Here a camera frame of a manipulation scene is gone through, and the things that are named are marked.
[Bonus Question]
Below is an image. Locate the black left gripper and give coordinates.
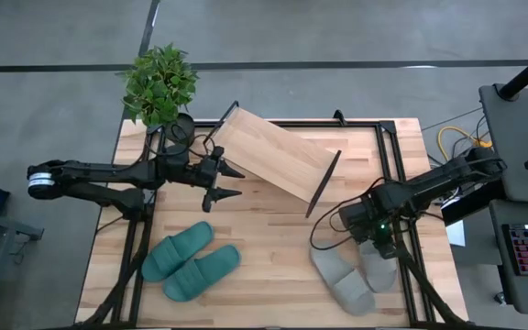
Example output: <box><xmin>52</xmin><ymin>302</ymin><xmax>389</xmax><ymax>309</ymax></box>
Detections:
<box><xmin>190</xmin><ymin>145</ymin><xmax>247</xmax><ymax>215</ymax></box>

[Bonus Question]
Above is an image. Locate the yellow cable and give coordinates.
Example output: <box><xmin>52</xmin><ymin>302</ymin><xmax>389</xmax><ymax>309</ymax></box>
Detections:
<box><xmin>436</xmin><ymin>126</ymin><xmax>494</xmax><ymax>162</ymax></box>

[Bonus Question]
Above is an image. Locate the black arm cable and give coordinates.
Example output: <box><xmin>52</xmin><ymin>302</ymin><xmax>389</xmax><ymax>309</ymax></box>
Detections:
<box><xmin>308</xmin><ymin>176</ymin><xmax>387</xmax><ymax>252</ymax></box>
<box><xmin>147</xmin><ymin>122</ymin><xmax>215</xmax><ymax>160</ymax></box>

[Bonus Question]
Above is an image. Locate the wooden shelf with black frame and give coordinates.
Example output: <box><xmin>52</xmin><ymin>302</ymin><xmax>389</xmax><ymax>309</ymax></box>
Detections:
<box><xmin>203</xmin><ymin>100</ymin><xmax>343</xmax><ymax>219</ymax></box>

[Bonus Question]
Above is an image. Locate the green rubber slide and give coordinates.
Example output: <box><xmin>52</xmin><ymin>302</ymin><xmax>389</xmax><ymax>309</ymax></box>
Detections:
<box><xmin>140</xmin><ymin>221</ymin><xmax>215</xmax><ymax>283</ymax></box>
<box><xmin>161</xmin><ymin>244</ymin><xmax>243</xmax><ymax>303</ymax></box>

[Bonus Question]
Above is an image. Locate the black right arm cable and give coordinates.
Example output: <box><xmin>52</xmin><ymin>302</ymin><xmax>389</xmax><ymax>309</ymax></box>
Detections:
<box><xmin>308</xmin><ymin>176</ymin><xmax>387</xmax><ymax>252</ymax></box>

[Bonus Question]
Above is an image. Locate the grey rubber slide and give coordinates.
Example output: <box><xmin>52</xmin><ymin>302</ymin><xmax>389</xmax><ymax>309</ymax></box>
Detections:
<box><xmin>358</xmin><ymin>238</ymin><xmax>399</xmax><ymax>294</ymax></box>
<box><xmin>309</xmin><ymin>241</ymin><xmax>378</xmax><ymax>317</ymax></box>

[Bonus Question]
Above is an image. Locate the grey desk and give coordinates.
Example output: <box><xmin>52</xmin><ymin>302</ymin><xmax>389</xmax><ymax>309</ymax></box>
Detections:
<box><xmin>478</xmin><ymin>82</ymin><xmax>528</xmax><ymax>205</ymax></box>
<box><xmin>488</xmin><ymin>199</ymin><xmax>528</xmax><ymax>318</ymax></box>

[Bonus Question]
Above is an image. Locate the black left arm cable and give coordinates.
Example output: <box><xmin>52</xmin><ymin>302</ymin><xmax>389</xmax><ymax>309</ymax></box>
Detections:
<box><xmin>147</xmin><ymin>122</ymin><xmax>215</xmax><ymax>160</ymax></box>

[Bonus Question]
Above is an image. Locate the white paper sheet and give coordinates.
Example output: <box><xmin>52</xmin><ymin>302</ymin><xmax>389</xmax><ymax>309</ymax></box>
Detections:
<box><xmin>445</xmin><ymin>219</ymin><xmax>468</xmax><ymax>248</ymax></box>

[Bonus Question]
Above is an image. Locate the green potted plant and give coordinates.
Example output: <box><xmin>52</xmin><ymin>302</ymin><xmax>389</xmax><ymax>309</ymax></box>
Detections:
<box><xmin>115</xmin><ymin>42</ymin><xmax>200</xmax><ymax>148</ymax></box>

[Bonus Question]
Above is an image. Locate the black pole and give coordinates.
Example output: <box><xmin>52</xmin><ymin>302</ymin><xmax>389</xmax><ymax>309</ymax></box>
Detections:
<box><xmin>497</xmin><ymin>40</ymin><xmax>528</xmax><ymax>102</ymax></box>

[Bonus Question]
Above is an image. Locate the black aluminium table frame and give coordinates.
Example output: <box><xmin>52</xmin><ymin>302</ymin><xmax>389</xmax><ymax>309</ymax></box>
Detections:
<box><xmin>73</xmin><ymin>116</ymin><xmax>471</xmax><ymax>330</ymax></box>

